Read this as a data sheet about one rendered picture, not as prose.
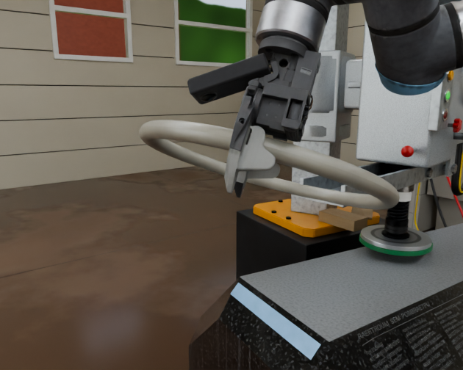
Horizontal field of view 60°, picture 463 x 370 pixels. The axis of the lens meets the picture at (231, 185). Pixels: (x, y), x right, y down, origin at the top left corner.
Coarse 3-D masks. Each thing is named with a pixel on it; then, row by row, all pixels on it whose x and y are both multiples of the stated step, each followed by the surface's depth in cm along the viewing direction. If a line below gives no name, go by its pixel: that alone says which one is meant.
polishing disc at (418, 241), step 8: (368, 232) 132; (376, 232) 132; (408, 232) 132; (416, 232) 132; (368, 240) 126; (376, 240) 125; (384, 240) 125; (392, 240) 125; (400, 240) 125; (408, 240) 125; (416, 240) 125; (424, 240) 125; (392, 248) 121; (400, 248) 120; (408, 248) 120; (416, 248) 120; (424, 248) 121
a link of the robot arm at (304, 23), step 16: (288, 0) 52; (272, 16) 53; (288, 16) 52; (304, 16) 52; (320, 16) 53; (256, 32) 55; (272, 32) 53; (288, 32) 52; (304, 32) 52; (320, 32) 54
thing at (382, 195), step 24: (168, 120) 61; (168, 144) 85; (216, 144) 56; (264, 144) 53; (288, 144) 54; (216, 168) 97; (312, 168) 54; (336, 168) 55; (360, 168) 57; (288, 192) 98; (312, 192) 94; (336, 192) 90; (384, 192) 60
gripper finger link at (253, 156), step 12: (252, 132) 52; (264, 132) 52; (252, 144) 52; (228, 156) 51; (240, 156) 51; (252, 156) 51; (264, 156) 51; (228, 168) 51; (240, 168) 51; (252, 168) 51; (264, 168) 50; (228, 180) 51; (228, 192) 52
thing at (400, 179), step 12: (372, 168) 122; (384, 168) 128; (408, 168) 115; (420, 168) 120; (432, 168) 127; (444, 168) 134; (456, 168) 133; (300, 180) 97; (312, 180) 99; (324, 180) 103; (396, 180) 108; (408, 180) 114; (420, 180) 121; (360, 192) 94; (336, 204) 91
